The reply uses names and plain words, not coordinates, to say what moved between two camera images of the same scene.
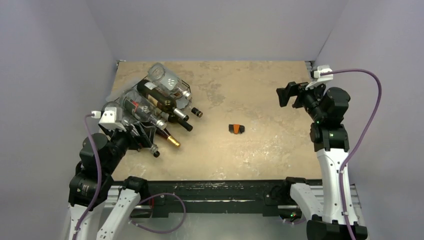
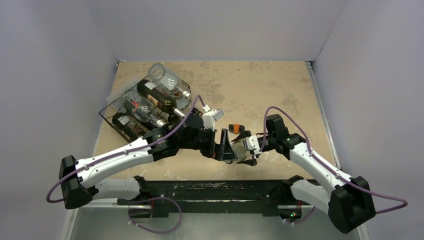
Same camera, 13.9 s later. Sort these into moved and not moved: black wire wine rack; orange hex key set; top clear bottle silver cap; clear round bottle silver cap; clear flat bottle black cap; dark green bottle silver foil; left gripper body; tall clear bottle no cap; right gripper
Moved: right gripper; left gripper body; tall clear bottle no cap
Not moved: orange hex key set; clear round bottle silver cap; clear flat bottle black cap; dark green bottle silver foil; black wire wine rack; top clear bottle silver cap
